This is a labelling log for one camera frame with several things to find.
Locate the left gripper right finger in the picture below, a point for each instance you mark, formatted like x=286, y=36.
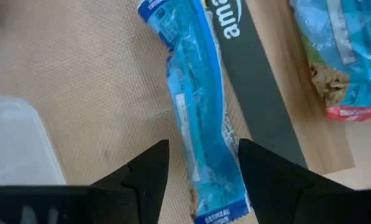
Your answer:
x=282, y=193

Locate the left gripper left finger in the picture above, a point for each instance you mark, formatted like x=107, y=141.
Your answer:
x=142, y=193

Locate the blue oatmeal granola bar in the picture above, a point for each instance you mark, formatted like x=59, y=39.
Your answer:
x=201, y=124

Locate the blue red-ended granola bar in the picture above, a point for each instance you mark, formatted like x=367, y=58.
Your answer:
x=353, y=46

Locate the beige black-bordered silicone mat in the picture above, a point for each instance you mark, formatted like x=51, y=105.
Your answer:
x=95, y=77

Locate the clear plastic container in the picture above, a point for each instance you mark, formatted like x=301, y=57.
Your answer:
x=14, y=140

